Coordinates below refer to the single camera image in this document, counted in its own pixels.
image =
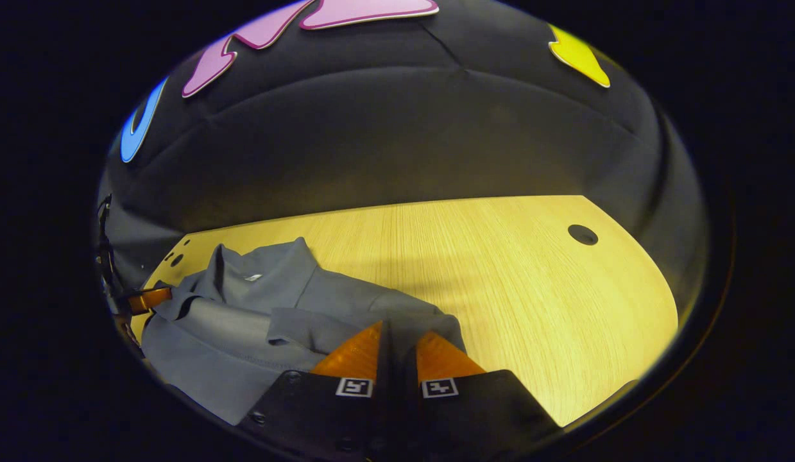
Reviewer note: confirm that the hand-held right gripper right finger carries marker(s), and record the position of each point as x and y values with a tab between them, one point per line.
448	417

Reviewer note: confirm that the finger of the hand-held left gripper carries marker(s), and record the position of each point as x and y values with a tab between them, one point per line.
150	299

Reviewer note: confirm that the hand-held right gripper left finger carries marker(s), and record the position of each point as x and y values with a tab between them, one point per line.
346	417

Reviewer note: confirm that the grey button shirt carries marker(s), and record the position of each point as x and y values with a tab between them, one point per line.
256	321

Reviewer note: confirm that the black backdrop cloth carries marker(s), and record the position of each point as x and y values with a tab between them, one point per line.
403	128

